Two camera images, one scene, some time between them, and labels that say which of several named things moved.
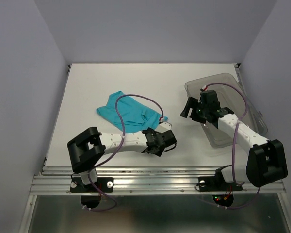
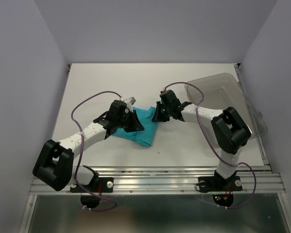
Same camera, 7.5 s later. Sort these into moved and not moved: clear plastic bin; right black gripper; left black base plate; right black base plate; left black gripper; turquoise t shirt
Moved: right black gripper; turquoise t shirt; left black gripper
Not moved: left black base plate; clear plastic bin; right black base plate
